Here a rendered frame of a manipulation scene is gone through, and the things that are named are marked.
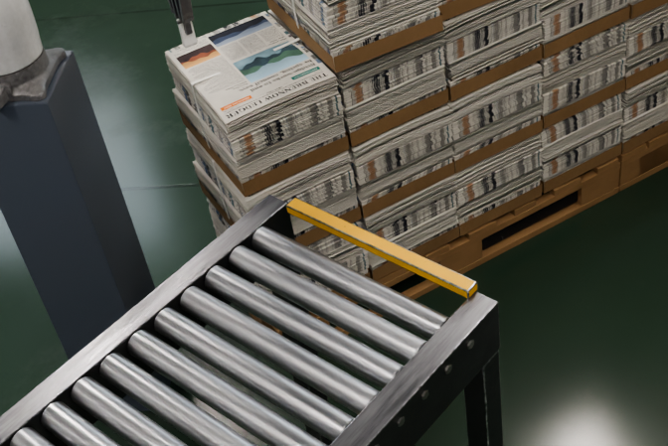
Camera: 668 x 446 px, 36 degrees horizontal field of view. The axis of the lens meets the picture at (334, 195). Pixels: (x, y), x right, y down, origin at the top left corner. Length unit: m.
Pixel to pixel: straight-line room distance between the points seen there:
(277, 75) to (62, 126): 0.50
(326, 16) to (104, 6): 2.50
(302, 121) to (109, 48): 2.08
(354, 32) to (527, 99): 0.63
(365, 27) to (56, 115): 0.70
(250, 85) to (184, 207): 1.10
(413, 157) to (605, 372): 0.74
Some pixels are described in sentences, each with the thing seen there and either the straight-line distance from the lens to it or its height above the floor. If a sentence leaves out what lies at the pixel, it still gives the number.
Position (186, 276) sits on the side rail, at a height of 0.80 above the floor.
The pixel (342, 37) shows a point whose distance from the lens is 2.32.
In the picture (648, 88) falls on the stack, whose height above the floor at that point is 0.34.
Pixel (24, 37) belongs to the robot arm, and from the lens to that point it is 2.18.
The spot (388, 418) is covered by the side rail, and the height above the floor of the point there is 0.80.
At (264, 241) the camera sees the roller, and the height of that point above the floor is 0.79.
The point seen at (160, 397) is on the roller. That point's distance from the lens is 1.78.
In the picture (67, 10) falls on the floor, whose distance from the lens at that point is 4.74.
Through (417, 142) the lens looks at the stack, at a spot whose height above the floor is 0.53.
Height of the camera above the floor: 2.12
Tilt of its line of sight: 40 degrees down
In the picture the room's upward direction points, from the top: 10 degrees counter-clockwise
